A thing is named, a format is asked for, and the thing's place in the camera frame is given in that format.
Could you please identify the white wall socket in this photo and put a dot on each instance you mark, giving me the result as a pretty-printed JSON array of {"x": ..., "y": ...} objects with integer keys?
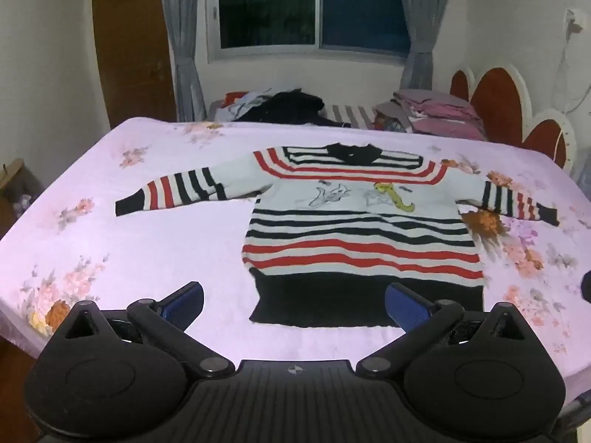
[{"x": 574, "y": 19}]

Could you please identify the sliding glass window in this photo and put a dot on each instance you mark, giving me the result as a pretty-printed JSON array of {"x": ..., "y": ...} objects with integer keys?
[{"x": 268, "y": 4}]

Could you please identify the wooden door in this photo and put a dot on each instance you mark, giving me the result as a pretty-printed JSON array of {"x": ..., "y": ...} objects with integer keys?
[{"x": 134, "y": 55}]

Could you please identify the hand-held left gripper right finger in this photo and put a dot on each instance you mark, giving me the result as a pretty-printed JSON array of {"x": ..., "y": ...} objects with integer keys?
[{"x": 402, "y": 305}]

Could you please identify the grey curtain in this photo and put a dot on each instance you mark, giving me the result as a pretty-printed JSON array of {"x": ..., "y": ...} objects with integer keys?
[
  {"x": 422, "y": 55},
  {"x": 184, "y": 55}
]

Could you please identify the wooden-topped dark stand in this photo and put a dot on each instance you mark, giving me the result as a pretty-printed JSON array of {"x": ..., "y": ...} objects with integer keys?
[{"x": 16, "y": 184}]

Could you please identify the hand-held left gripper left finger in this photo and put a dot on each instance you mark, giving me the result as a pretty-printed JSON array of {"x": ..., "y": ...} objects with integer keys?
[{"x": 187, "y": 303}]

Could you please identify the colourful printed cloth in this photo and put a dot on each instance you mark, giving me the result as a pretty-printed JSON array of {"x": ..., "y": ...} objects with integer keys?
[{"x": 390, "y": 123}]

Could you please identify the striped knit sweater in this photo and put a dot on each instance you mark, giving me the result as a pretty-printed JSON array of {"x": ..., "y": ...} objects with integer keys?
[{"x": 360, "y": 235}]

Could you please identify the stack of folded pink clothes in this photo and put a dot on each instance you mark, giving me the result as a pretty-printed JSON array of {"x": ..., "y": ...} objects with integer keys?
[{"x": 438, "y": 113}]

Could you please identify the grey striped bedsheet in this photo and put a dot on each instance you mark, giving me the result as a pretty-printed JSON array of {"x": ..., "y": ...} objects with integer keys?
[{"x": 346, "y": 115}]

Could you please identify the light grey clothes heap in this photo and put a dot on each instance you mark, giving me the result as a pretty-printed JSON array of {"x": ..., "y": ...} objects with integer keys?
[{"x": 233, "y": 106}]

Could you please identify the red scalloped headboard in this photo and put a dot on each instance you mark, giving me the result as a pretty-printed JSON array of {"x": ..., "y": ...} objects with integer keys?
[{"x": 501, "y": 101}]

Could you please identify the pink floral blanket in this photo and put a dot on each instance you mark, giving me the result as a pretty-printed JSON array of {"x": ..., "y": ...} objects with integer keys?
[{"x": 138, "y": 240}]

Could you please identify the dark clothes pile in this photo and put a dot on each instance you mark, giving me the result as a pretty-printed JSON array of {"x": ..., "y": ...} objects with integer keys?
[{"x": 291, "y": 106}]

